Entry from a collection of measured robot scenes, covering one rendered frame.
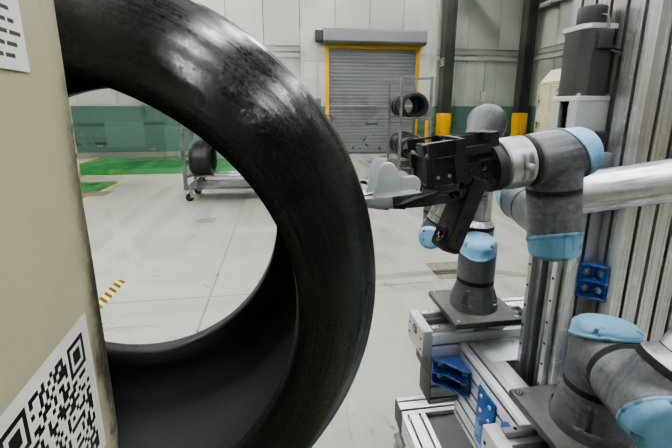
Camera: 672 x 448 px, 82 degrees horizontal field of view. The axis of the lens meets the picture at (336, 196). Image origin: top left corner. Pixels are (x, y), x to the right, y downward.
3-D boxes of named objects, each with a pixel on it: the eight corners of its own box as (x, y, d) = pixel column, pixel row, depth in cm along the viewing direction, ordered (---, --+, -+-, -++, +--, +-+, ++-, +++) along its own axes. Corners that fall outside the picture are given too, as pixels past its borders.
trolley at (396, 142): (429, 177, 761) (435, 76, 718) (397, 178, 758) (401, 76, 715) (413, 167, 891) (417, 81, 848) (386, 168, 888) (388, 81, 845)
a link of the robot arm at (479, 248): (455, 281, 122) (459, 240, 118) (456, 265, 134) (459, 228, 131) (496, 286, 118) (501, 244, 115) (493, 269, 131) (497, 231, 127)
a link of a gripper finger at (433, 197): (384, 190, 52) (443, 180, 54) (385, 202, 52) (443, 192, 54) (396, 198, 48) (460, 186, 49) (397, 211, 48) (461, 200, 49)
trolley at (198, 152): (274, 199, 578) (269, 65, 535) (182, 202, 564) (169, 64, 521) (276, 191, 639) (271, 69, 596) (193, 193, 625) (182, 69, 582)
